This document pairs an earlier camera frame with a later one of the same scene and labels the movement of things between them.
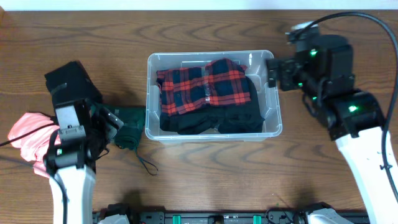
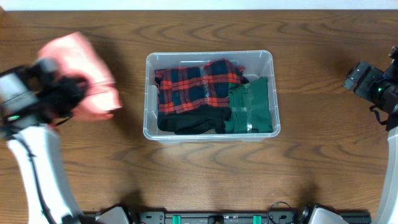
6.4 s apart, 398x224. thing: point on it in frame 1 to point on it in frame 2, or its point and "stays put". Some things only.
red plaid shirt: x=222 y=81 stays put
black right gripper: x=295 y=68 to x=366 y=90
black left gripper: x=104 y=121 to x=72 y=94
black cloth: x=239 y=117 stays put
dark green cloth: x=128 y=135 to x=249 y=107
